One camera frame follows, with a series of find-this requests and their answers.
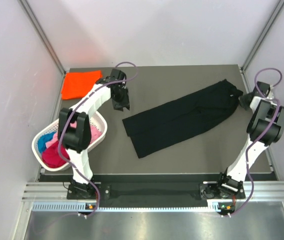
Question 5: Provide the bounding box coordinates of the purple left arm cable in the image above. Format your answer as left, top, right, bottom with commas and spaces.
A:
56, 61, 139, 218

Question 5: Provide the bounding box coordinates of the folded orange t-shirt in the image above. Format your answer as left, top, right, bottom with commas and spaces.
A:
60, 70, 103, 100

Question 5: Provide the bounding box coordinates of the left aluminium frame post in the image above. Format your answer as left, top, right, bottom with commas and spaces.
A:
17, 0, 67, 76

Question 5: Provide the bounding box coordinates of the slotted grey cable duct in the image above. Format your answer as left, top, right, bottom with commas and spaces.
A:
31, 201, 235, 213

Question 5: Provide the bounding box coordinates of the magenta t-shirt in basket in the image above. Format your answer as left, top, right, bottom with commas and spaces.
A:
42, 141, 67, 169

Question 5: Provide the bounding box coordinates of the right aluminium frame post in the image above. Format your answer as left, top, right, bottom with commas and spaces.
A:
240, 0, 284, 73

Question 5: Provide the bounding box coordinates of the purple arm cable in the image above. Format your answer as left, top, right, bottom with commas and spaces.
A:
228, 67, 283, 218
56, 61, 139, 218

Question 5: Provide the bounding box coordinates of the pink t-shirt in basket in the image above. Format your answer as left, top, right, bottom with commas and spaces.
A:
45, 125, 102, 148

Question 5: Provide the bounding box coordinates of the black t-shirt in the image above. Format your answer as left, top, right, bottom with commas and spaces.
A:
122, 79, 243, 159

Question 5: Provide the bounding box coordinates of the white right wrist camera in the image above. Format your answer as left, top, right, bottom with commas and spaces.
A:
266, 85, 275, 101

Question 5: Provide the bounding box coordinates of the aluminium frame post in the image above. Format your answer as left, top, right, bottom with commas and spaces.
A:
17, 0, 67, 76
240, 0, 284, 73

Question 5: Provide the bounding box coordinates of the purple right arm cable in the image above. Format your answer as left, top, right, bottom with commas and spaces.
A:
228, 67, 283, 218

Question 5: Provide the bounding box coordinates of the blue t-shirt in basket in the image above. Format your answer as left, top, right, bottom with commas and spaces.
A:
37, 132, 55, 154

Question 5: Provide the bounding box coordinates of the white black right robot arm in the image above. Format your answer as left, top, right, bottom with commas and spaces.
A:
215, 81, 284, 198

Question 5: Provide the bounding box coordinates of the white plastic laundry basket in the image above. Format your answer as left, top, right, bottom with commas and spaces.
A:
31, 111, 108, 172

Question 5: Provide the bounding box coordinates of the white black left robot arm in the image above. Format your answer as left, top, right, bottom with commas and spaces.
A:
57, 68, 130, 200

